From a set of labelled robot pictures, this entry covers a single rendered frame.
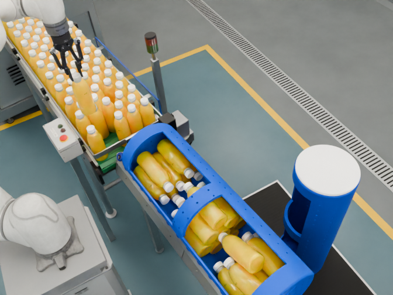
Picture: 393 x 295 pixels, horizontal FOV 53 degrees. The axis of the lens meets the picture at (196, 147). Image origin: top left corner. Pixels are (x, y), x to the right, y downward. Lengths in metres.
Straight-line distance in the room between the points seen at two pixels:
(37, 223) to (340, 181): 1.21
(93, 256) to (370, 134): 2.52
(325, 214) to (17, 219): 1.26
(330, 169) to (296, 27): 2.84
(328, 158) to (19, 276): 1.36
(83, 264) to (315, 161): 1.07
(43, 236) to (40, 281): 0.20
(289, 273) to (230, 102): 2.41
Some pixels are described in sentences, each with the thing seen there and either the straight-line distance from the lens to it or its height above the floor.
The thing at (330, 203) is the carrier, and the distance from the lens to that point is 1.81.
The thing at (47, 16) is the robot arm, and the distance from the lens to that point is 1.62.
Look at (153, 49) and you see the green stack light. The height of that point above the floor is 1.19.
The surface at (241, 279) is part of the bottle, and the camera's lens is 1.42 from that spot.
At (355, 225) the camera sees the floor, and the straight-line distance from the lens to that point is 2.94.
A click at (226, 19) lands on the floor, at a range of 4.60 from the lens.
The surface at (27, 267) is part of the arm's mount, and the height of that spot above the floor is 1.07.
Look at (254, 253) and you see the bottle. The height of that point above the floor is 1.21.
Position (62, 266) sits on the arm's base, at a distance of 1.59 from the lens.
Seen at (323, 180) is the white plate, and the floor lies 1.04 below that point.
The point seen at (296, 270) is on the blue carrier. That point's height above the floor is 1.22.
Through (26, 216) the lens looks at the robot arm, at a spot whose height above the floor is 1.34.
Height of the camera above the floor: 2.47
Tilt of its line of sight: 50 degrees down
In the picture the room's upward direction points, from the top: 6 degrees counter-clockwise
